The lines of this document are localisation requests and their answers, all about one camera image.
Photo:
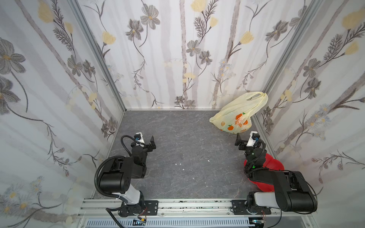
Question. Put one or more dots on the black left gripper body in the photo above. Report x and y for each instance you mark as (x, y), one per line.
(148, 145)

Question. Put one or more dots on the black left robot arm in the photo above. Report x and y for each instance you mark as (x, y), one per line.
(113, 176)

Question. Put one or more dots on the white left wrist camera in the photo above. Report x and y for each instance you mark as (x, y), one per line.
(139, 139)

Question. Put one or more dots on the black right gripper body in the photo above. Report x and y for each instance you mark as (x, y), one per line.
(243, 144)

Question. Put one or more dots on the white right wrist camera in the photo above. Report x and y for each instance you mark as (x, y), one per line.
(254, 137)

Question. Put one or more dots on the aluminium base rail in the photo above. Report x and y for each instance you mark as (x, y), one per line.
(167, 208)

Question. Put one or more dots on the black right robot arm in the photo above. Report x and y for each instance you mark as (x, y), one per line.
(291, 192)

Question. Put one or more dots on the white slotted cable duct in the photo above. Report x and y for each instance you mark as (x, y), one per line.
(186, 223)

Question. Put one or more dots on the yellow printed plastic bag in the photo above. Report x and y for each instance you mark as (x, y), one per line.
(235, 117)

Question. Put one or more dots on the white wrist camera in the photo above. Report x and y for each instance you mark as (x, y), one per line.
(139, 139)
(254, 137)

